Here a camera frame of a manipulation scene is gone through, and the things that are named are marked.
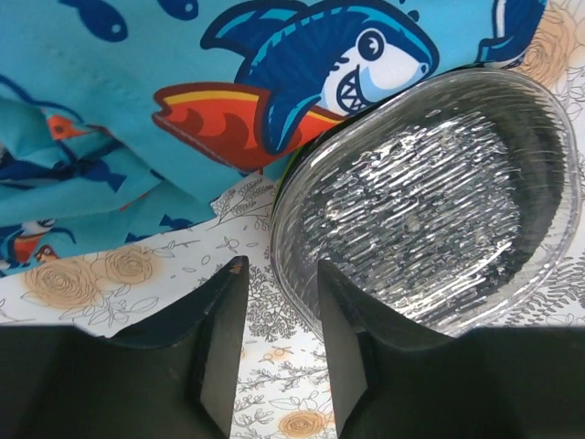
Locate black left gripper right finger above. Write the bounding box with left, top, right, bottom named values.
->
left=318, top=261, right=584, bottom=438

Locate blue shark print cloth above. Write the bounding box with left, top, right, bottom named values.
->
left=1, top=1, right=546, bottom=276

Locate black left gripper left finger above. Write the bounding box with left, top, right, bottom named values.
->
left=1, top=256, right=249, bottom=438

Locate floral patterned table mat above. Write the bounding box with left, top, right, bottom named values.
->
left=1, top=1, right=584, bottom=438

